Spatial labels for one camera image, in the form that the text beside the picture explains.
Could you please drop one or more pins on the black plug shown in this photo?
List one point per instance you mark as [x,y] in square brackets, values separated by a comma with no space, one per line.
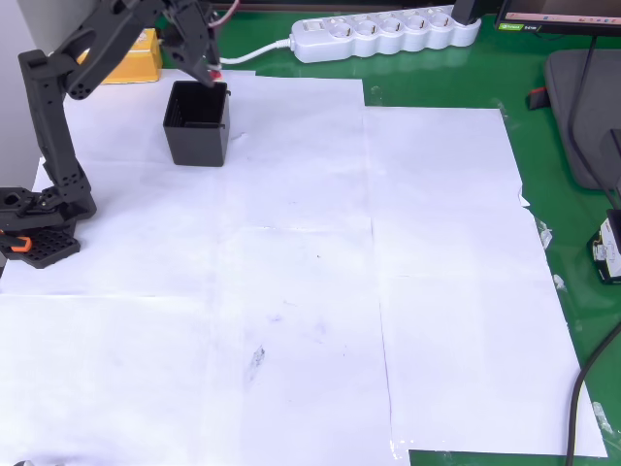
[467,10]

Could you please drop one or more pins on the white power strip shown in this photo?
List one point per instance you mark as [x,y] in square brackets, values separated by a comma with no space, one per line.
[383,34]

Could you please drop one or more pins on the orange clamp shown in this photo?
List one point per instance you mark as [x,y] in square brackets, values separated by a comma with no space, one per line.
[19,242]

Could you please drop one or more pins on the small red pawn piece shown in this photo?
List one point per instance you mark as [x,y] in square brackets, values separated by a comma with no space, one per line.
[216,75]

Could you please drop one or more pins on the small camera device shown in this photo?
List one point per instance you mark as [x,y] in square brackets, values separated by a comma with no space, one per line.
[606,247]

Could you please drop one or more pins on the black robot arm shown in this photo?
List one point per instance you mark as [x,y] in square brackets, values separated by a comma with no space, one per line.
[48,121]

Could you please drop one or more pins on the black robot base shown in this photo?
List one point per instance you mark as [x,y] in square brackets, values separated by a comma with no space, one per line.
[43,242]

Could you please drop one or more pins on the white paper table cover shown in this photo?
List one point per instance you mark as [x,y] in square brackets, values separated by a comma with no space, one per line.
[291,291]

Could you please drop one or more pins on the black monitor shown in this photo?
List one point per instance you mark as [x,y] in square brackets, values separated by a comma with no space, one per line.
[558,14]

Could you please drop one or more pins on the yellow box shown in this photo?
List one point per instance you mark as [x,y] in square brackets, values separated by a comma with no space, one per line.
[136,63]

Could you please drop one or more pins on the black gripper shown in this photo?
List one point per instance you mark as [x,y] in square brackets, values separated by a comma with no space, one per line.
[186,48]

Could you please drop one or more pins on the black and red tag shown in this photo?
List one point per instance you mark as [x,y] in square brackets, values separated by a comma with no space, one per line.
[537,99]

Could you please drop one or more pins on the green desk mat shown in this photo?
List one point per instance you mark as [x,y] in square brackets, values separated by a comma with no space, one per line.
[436,80]

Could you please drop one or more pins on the black square box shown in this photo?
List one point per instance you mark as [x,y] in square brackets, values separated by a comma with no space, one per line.
[199,143]

